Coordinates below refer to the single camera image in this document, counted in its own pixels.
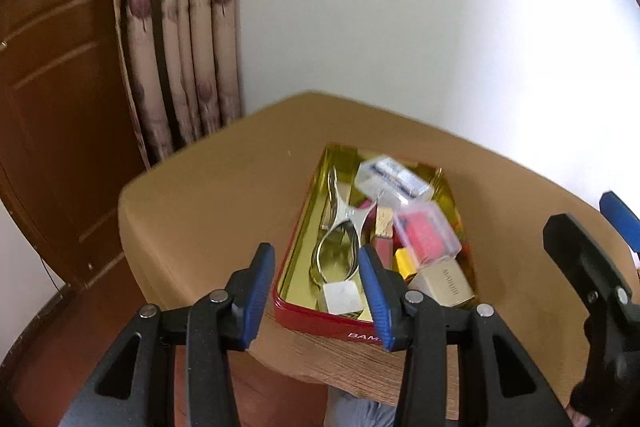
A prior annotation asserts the brown wooden door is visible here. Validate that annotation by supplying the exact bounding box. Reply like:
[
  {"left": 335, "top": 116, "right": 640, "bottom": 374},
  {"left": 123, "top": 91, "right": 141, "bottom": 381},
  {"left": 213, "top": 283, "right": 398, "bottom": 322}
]
[{"left": 0, "top": 0, "right": 152, "bottom": 294}]

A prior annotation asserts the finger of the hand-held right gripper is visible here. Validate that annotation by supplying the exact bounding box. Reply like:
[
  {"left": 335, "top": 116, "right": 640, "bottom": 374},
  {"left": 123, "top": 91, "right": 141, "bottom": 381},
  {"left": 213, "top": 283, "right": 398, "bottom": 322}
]
[
  {"left": 542, "top": 213, "right": 640, "bottom": 427},
  {"left": 599, "top": 190, "right": 640, "bottom": 254}
]

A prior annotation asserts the red tin with gold interior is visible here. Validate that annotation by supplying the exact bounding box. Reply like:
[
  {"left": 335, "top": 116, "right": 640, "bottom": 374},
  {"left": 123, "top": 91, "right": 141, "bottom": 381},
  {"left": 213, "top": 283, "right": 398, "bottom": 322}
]
[{"left": 272, "top": 143, "right": 479, "bottom": 346}]

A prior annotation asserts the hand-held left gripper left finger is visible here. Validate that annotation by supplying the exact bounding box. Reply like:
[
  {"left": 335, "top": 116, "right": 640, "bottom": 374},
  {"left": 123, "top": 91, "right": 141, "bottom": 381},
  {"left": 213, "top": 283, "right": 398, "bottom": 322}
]
[{"left": 60, "top": 242, "right": 277, "bottom": 427}]

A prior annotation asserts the red eraser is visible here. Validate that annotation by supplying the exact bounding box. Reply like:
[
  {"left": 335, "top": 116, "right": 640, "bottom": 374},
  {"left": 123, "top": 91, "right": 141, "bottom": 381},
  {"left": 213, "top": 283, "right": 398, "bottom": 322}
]
[{"left": 372, "top": 236, "right": 398, "bottom": 272}]

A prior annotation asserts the silver metal tool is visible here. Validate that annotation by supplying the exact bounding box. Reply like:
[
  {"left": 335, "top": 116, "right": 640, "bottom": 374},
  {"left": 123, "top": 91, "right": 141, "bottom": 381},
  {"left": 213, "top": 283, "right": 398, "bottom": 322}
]
[{"left": 309, "top": 166, "right": 379, "bottom": 284}]

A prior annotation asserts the person's grey trouser leg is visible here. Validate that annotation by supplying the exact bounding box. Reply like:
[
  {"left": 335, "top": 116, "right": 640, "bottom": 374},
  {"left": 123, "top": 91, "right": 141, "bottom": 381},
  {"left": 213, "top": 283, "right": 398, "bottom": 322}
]
[{"left": 324, "top": 389, "right": 401, "bottom": 427}]

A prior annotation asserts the small blue white case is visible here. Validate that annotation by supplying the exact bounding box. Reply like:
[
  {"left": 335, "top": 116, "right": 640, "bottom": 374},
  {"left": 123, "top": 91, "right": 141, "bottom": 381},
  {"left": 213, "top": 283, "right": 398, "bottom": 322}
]
[{"left": 356, "top": 155, "right": 435, "bottom": 208}]

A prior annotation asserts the clear box with pink contents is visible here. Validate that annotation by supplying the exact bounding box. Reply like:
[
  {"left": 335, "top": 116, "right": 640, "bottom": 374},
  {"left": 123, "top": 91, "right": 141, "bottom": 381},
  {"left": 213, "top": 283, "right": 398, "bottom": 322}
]
[{"left": 392, "top": 201, "right": 462, "bottom": 269}]

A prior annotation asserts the yellow striped small box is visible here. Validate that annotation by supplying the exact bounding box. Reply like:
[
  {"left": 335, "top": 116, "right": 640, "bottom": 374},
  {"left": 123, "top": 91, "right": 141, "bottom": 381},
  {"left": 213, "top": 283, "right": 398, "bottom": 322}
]
[{"left": 395, "top": 247, "right": 434, "bottom": 284}]

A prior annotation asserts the small tan block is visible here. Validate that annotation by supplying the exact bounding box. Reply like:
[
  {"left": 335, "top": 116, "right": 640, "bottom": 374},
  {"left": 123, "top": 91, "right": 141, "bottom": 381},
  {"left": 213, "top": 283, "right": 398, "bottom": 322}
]
[{"left": 375, "top": 206, "right": 396, "bottom": 240}]

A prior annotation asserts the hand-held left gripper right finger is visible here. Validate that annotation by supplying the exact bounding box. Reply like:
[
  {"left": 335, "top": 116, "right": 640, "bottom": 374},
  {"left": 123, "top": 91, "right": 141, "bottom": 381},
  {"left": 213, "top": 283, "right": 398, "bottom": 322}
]
[{"left": 357, "top": 244, "right": 571, "bottom": 427}]

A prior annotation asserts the thin black cable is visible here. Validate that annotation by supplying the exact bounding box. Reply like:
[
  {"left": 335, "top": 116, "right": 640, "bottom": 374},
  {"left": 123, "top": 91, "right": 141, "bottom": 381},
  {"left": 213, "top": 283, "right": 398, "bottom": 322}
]
[{"left": 34, "top": 247, "right": 69, "bottom": 296}]

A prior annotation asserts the beige and red cardboard box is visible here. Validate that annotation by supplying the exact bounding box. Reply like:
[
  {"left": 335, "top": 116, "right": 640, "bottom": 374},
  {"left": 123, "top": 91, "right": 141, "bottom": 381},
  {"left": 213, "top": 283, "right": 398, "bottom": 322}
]
[{"left": 407, "top": 257, "right": 476, "bottom": 309}]

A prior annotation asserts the beige floral curtain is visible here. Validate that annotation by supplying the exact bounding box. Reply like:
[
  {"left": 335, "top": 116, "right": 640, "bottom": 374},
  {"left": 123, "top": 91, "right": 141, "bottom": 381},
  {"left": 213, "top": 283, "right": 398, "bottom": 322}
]
[{"left": 112, "top": 0, "right": 247, "bottom": 168}]

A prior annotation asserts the white box with black chevrons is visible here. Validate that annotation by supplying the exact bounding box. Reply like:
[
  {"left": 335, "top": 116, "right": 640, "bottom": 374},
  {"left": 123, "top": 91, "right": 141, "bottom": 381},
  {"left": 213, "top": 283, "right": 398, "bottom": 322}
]
[{"left": 321, "top": 282, "right": 364, "bottom": 316}]

